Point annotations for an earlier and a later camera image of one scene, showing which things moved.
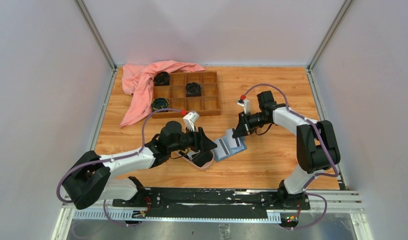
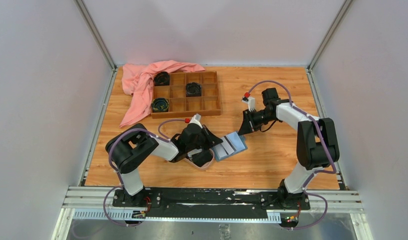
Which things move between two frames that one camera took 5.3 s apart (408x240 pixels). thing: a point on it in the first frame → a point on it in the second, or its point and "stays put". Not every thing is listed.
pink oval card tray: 175,154 stays put
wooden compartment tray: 207,104 stays put
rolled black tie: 161,78 stays put
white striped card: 233,142 → 228,145
